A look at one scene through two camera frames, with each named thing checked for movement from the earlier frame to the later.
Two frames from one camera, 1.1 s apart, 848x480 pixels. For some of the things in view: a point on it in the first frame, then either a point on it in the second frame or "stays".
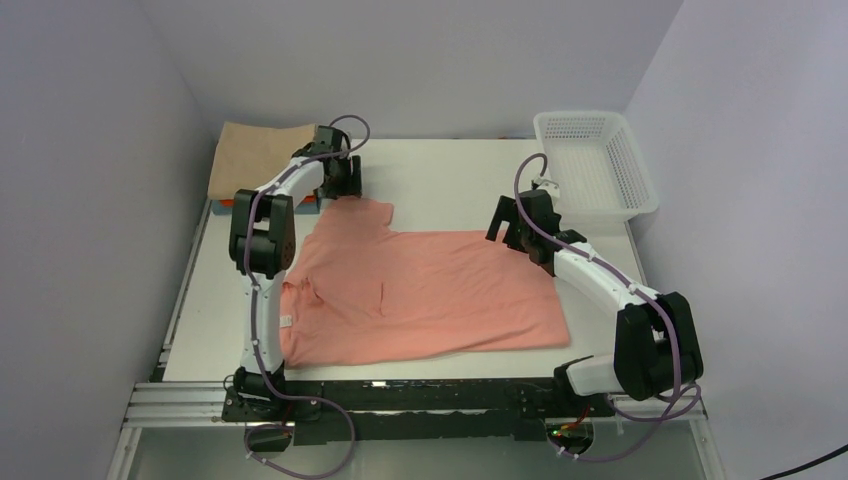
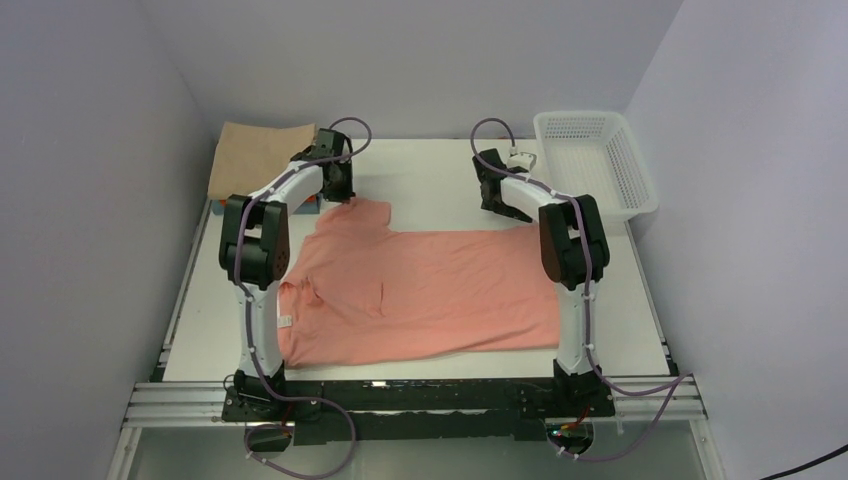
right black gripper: [507, 211] -> [508, 212]
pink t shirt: [352, 291] stays
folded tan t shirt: [247, 157] stays
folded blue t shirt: [302, 209] stays
